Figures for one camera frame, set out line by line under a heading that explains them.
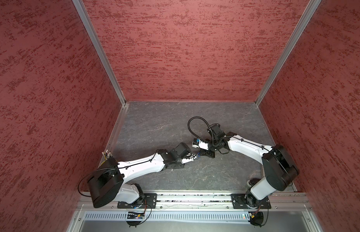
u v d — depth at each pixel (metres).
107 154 0.73
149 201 0.75
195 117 0.70
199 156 0.85
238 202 0.74
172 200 0.76
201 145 0.76
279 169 0.45
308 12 0.73
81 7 0.71
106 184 0.41
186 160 0.72
